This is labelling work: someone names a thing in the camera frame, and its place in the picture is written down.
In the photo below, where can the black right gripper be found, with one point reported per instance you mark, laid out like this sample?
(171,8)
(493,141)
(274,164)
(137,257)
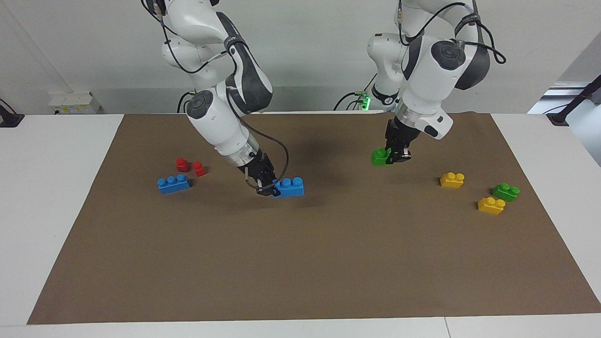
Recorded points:
(258,169)

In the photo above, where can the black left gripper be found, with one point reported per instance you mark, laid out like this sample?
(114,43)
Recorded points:
(401,136)

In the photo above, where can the green two-stud toy brick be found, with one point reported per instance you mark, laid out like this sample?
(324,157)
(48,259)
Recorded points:
(505,192)
(378,158)

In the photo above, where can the blue three-stud toy brick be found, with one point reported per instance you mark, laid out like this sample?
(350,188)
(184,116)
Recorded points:
(291,188)
(173,184)

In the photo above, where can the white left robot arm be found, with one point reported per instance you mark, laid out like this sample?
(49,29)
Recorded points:
(432,80)

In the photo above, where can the yellow two-stud toy brick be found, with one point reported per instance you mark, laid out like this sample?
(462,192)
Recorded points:
(452,181)
(491,206)

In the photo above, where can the red one-stud toy brick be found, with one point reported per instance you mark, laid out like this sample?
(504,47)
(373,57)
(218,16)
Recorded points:
(182,165)
(199,169)

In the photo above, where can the brown table mat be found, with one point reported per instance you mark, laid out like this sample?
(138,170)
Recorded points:
(300,258)

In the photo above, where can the black slanted stand leg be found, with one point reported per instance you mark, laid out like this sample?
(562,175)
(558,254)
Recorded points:
(575,101)

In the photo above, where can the black stand foot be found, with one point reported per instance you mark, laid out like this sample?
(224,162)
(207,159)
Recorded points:
(9,118)

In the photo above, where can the white wall socket box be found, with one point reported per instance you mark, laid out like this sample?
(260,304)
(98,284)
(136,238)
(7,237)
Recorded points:
(75,102)

